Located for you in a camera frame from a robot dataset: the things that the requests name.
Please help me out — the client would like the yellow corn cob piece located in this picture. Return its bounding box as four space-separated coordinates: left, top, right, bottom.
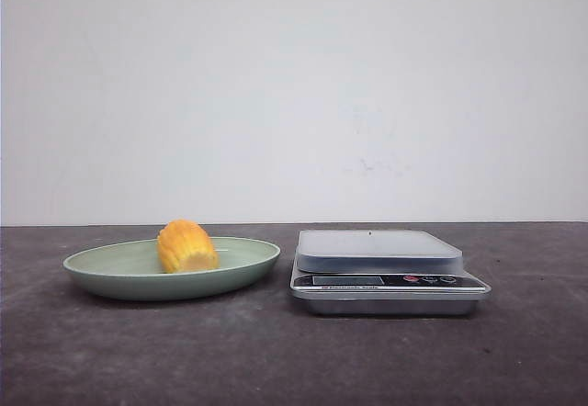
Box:
156 220 220 273

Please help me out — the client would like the silver digital kitchen scale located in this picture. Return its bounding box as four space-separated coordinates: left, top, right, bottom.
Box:
290 230 492 316

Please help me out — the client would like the green oval plate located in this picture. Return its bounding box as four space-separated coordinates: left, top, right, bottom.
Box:
63 236 280 301

